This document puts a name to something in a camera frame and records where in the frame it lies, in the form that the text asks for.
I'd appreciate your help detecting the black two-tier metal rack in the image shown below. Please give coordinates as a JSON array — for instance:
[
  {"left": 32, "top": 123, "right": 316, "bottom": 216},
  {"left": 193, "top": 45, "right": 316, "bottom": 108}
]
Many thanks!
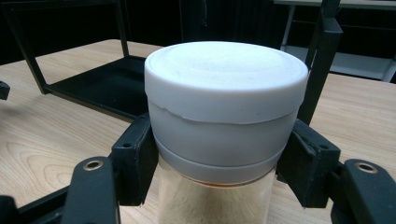
[{"left": 0, "top": 0, "right": 344, "bottom": 126}]

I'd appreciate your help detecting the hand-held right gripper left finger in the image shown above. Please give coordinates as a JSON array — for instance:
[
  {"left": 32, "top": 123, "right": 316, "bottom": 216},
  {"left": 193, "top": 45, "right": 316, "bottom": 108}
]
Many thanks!
[{"left": 110, "top": 112, "right": 160, "bottom": 207}]

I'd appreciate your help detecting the brown-filled jar with white lid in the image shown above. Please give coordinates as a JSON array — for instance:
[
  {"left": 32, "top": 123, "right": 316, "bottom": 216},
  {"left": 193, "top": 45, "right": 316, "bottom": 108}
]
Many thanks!
[{"left": 144, "top": 40, "right": 309, "bottom": 224}]

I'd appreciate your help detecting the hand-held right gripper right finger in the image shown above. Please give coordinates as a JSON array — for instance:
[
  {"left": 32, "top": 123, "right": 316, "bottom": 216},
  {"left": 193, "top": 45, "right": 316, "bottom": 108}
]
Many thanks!
[{"left": 275, "top": 119, "right": 342, "bottom": 209}]

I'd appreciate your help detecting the white metal stand frame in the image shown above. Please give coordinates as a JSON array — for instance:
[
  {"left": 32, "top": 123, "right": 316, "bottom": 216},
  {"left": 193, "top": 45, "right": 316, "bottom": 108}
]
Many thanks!
[{"left": 274, "top": 0, "right": 396, "bottom": 83}]

